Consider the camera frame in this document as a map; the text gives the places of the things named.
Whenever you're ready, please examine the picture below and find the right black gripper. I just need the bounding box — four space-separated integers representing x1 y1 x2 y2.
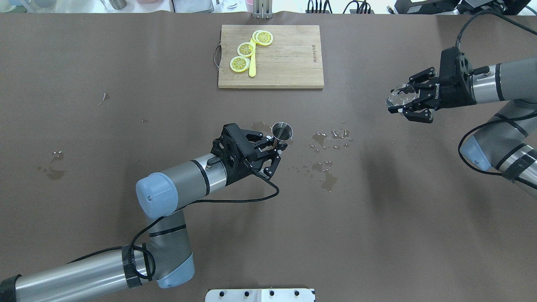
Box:
388 47 477 124

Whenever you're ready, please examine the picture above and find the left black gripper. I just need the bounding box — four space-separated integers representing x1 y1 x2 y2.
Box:
211 123 288 186

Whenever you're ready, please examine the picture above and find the clear plastic cup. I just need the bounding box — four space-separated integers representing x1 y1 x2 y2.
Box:
386 83 419 108

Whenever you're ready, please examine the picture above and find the steel double jigger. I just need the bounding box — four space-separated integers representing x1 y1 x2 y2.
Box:
271 122 294 141

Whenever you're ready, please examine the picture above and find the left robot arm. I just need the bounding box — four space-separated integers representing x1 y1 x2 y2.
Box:
1 123 288 302

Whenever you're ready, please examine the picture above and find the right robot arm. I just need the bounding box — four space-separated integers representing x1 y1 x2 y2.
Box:
386 47 537 190

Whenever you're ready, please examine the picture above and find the small steel cup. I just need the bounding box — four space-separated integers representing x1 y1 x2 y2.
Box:
109 0 127 11

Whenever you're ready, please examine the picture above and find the yellow plastic knife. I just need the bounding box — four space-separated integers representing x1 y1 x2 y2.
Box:
248 38 257 78

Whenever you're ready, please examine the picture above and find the lemon slice bottom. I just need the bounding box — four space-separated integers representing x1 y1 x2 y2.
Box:
229 56 250 73

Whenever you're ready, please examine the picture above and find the lemon slice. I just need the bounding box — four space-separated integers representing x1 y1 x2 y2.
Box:
252 29 274 46
237 42 256 58
229 56 250 73

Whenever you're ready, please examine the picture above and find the wooden cutting board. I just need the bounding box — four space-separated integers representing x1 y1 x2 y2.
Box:
217 25 325 89

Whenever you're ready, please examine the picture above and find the lemon slice middle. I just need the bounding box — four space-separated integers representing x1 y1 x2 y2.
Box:
237 42 256 58

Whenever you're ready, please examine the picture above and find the lemon slice top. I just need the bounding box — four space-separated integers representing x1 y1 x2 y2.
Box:
252 29 274 46

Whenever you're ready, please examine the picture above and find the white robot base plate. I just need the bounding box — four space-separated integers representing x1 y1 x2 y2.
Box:
205 288 317 302

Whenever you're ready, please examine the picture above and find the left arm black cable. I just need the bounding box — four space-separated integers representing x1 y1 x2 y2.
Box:
67 166 280 281

